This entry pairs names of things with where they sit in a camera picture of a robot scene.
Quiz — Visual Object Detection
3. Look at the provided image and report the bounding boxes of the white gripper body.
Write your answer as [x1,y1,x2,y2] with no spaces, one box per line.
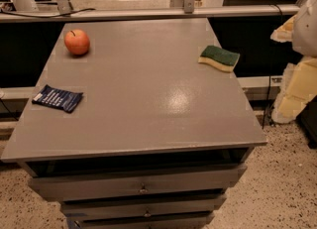
[292,0,317,57]

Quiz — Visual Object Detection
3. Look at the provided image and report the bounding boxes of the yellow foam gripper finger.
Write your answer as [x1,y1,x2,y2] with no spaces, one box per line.
[271,57,317,124]
[270,15,295,43]

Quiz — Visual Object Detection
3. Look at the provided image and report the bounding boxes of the orange red apple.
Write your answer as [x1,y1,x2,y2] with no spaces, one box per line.
[64,30,90,56]

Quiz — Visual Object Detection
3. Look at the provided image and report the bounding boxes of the green yellow sponge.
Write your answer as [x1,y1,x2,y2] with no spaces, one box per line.
[198,46,240,72]

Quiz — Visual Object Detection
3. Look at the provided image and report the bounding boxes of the metal railing beam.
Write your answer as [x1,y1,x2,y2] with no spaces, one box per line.
[0,4,299,23]

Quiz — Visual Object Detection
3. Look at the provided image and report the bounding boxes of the grey drawer cabinet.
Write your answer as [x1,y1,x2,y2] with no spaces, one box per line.
[2,19,265,229]

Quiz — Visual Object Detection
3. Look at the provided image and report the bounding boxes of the dark blue snack packet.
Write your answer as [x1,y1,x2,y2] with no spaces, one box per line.
[32,85,83,113]

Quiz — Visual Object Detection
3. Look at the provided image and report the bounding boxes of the black hanging cable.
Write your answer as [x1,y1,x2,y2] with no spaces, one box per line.
[262,4,284,130]

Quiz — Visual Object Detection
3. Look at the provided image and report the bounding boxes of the black cable on railing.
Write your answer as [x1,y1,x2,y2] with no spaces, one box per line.
[0,7,97,19]

